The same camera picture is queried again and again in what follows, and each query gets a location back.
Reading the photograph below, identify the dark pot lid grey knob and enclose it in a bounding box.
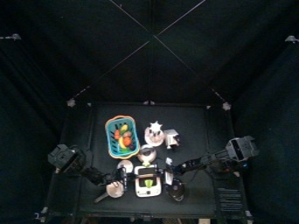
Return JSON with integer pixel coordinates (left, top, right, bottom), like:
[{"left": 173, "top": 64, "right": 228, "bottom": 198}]
[{"left": 165, "top": 178, "right": 187, "bottom": 200}]

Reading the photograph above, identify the small grey round dish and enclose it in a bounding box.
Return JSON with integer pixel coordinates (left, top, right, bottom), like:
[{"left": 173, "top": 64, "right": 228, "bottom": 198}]
[{"left": 116, "top": 159, "right": 134, "bottom": 173}]

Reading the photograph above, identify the pink toy frying pan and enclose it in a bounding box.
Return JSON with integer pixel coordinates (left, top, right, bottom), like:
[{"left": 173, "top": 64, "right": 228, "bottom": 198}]
[{"left": 93, "top": 180, "right": 126, "bottom": 204}]

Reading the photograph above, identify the teal basket orange rim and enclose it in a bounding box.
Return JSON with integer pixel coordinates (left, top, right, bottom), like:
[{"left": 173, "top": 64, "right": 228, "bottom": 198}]
[{"left": 104, "top": 115, "right": 141, "bottom": 160}]

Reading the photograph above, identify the white round plate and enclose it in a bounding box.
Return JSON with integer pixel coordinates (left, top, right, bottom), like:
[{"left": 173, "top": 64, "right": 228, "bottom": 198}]
[{"left": 144, "top": 125, "right": 165, "bottom": 148}]

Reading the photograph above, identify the white toy coffee machine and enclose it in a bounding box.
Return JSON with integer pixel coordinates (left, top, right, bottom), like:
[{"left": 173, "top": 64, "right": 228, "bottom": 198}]
[{"left": 162, "top": 129, "right": 181, "bottom": 150}]

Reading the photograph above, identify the white star-shaped toy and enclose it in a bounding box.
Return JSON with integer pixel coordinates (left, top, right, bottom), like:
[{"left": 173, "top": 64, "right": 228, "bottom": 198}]
[{"left": 149, "top": 121, "right": 164, "bottom": 134}]

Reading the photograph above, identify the white text label sticker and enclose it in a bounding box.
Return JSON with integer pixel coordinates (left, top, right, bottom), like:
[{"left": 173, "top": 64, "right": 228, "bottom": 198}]
[{"left": 215, "top": 186, "right": 245, "bottom": 214}]

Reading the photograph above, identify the thin diagonal brace rod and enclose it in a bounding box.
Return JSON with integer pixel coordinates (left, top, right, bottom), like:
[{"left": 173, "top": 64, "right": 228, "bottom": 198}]
[
  {"left": 72, "top": 0, "right": 207, "bottom": 99},
  {"left": 106, "top": 0, "right": 229, "bottom": 103}
]

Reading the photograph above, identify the black cloth backdrop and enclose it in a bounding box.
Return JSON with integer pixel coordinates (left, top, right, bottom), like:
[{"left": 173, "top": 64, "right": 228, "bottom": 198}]
[{"left": 0, "top": 0, "right": 299, "bottom": 224}]

